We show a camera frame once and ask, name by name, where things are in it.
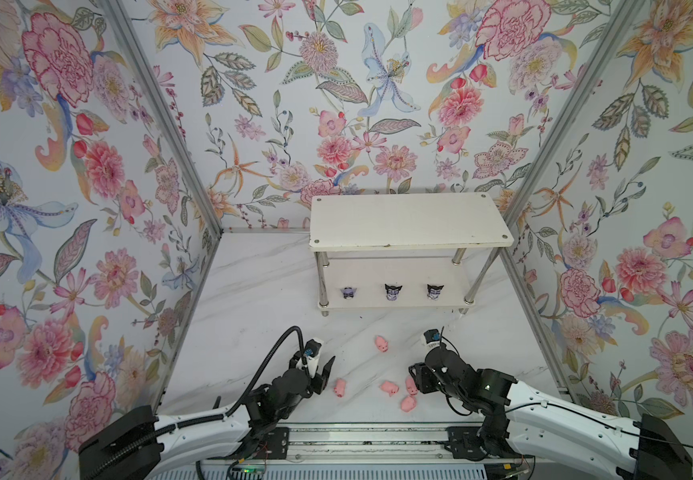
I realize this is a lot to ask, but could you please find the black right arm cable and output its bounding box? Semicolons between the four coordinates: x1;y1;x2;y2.
438;326;693;480

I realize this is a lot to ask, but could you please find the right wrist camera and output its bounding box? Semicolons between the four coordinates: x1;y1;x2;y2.
422;329;442;352

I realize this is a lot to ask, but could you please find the white two-tier shelf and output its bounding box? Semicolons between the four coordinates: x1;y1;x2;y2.
308;193;513;314

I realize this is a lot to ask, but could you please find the aluminium corner post left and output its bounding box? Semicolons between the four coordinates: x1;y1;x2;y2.
100;0;222;238

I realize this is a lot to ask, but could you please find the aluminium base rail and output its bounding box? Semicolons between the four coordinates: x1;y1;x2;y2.
147;421;563;466

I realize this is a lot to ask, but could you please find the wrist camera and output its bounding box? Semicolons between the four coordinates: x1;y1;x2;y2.
422;329;442;352
302;338;324;378

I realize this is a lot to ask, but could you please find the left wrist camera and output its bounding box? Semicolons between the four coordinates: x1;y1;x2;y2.
302;338;324;378

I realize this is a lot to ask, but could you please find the aluminium corner post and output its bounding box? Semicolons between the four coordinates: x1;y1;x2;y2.
503;0;640;228
100;0;222;238

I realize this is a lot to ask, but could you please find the pink pig toy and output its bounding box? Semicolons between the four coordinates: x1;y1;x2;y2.
405;376;418;396
374;336;388;353
334;378;346;398
400;395;417;413
380;381;399;397

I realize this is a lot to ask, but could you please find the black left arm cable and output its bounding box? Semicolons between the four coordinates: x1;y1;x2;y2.
81;325;306;480

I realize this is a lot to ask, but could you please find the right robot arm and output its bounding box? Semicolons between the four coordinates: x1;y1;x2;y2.
408;343;693;479

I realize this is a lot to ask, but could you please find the aluminium corner post right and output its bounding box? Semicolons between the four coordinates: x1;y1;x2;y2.
503;0;640;228

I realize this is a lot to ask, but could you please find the black purple figurine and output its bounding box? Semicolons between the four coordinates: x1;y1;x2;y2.
426;284;444;301
340;287;356;299
384;284;403;302

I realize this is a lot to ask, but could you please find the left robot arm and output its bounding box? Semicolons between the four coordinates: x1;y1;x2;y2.
78;358;336;479

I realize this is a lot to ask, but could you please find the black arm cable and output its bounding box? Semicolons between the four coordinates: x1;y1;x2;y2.
438;326;693;480
81;325;306;480

